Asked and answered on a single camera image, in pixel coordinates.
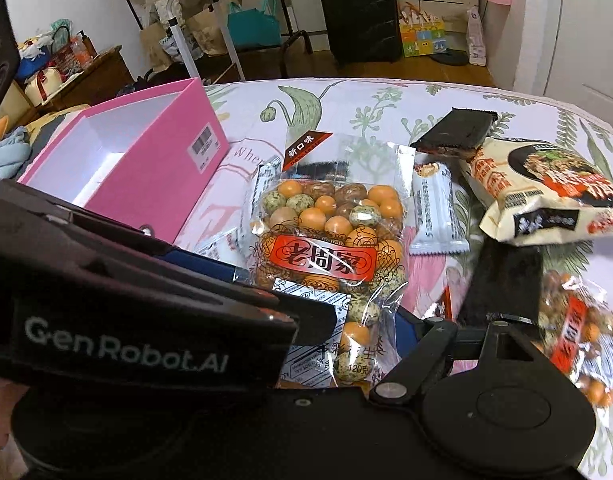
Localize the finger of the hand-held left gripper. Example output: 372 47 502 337
0 172 240 286
0 210 337 393

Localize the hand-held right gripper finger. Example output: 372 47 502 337
369 305 544 406

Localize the pink cardboard box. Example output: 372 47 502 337
16 77 232 246

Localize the clear bag of coated peanuts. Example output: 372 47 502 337
533 267 613 411
246 127 419 388

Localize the black snack packet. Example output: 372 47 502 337
459 240 544 323
410 107 499 161

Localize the small red white packet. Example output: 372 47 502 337
421 285 457 321

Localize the red basket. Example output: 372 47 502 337
51 35 97 73

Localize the light blue cloth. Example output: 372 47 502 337
0 127 32 181

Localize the wooden cabinet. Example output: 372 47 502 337
36 46 137 113

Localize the white snack bar packet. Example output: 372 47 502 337
409 160 471 256

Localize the brown paper bag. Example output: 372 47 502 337
186 7 230 56
139 22 174 73

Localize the cream instant noodle packet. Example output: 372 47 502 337
459 135 613 247

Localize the white folding table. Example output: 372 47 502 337
144 0 287 83

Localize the floral bedsheet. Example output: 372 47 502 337
174 77 613 466

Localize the teal shopping bag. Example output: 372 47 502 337
226 0 282 51

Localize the black round base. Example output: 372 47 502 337
431 49 469 67

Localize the colourful patterned box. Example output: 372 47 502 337
399 2 447 58

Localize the black suitcase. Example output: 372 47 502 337
316 0 402 68

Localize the white plastic bag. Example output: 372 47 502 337
466 6 487 67

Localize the white door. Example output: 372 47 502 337
506 0 613 116

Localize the black metal frame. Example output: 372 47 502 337
279 30 314 78

